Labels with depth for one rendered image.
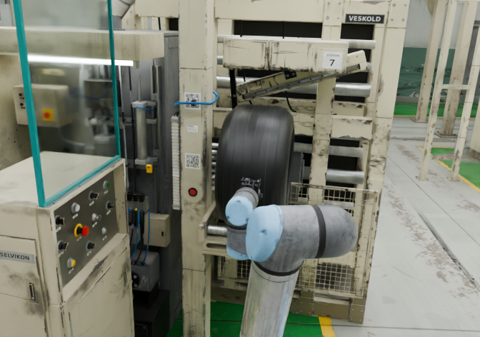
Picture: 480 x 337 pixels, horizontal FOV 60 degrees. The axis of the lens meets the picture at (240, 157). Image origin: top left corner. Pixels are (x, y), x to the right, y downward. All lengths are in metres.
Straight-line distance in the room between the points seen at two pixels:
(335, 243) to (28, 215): 1.02
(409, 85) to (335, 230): 11.10
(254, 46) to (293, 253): 1.39
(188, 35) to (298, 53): 0.54
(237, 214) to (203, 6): 0.93
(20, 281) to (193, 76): 1.06
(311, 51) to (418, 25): 9.90
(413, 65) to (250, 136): 10.28
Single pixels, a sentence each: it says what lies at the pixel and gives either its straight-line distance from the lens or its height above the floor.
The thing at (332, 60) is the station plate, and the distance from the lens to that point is 2.09.
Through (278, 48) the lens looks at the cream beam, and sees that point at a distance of 2.10.
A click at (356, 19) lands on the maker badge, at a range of 2.40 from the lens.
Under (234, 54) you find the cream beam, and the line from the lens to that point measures 2.13.
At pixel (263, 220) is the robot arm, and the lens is 0.86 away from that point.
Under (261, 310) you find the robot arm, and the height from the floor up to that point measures 1.22.
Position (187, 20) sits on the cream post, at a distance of 1.91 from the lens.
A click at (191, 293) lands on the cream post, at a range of 2.35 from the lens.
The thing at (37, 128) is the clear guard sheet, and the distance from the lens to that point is 1.44.
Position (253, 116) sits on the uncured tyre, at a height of 1.47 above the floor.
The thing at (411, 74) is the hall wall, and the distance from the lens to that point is 11.91.
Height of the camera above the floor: 1.86
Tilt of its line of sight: 18 degrees down
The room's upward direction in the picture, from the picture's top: 2 degrees clockwise
